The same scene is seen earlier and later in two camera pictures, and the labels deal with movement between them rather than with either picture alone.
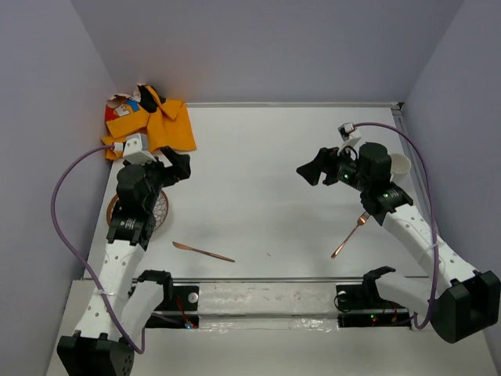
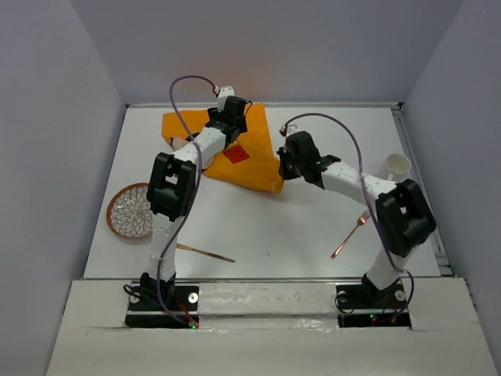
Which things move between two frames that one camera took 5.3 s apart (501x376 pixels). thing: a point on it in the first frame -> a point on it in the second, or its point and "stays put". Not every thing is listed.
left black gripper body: (153, 171) -> (214, 113)
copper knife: (186, 247) stays put
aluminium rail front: (292, 280) stays put
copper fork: (361, 221) stays put
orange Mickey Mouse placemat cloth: (164, 122) -> (250, 159)
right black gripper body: (347, 171) -> (290, 168)
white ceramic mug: (401, 164) stays put
